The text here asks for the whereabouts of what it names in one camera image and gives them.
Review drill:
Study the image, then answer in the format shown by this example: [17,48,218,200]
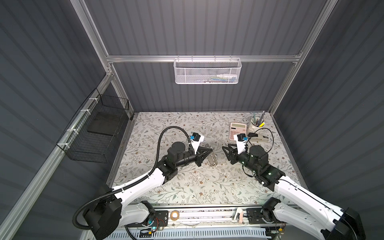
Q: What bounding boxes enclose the black white stapler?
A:
[248,133,270,144]

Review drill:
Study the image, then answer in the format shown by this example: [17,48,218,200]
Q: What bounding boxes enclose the black wire basket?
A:
[57,91,130,164]

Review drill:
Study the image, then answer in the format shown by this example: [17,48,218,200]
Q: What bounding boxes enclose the tape roll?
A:
[170,210,180,221]

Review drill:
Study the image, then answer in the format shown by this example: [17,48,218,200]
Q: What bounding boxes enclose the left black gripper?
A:
[174,146,212,170]

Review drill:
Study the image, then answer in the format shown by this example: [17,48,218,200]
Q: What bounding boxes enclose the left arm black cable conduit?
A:
[71,125,192,231]

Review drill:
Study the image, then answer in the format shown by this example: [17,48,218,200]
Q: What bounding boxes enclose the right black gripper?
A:
[222,142,259,176]

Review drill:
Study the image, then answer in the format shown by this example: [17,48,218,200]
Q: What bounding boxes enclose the white pink small device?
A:
[233,208,244,224]

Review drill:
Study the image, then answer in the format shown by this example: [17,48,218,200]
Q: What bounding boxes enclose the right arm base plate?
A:
[246,208,286,225]

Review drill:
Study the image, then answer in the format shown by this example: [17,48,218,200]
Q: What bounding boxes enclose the pink calculator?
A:
[229,122,247,141]

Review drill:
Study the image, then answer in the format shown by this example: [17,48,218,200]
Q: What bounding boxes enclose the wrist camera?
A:
[190,133,205,155]
[234,133,248,155]

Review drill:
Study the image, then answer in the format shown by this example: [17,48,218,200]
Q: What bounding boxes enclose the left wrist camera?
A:
[190,133,205,155]

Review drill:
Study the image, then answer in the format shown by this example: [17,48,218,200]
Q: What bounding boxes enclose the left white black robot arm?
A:
[83,142,213,240]

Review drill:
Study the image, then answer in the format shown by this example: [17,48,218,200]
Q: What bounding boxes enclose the white pen cup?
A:
[247,111,266,134]

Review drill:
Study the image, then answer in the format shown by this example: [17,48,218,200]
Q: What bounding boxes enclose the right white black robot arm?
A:
[222,144,367,240]

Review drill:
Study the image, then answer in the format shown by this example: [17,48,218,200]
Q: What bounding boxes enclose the white wire mesh basket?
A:
[173,57,242,85]

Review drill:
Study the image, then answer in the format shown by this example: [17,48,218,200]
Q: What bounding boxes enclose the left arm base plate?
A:
[128,211,169,228]

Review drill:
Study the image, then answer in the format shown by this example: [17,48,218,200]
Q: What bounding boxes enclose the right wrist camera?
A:
[234,133,248,155]

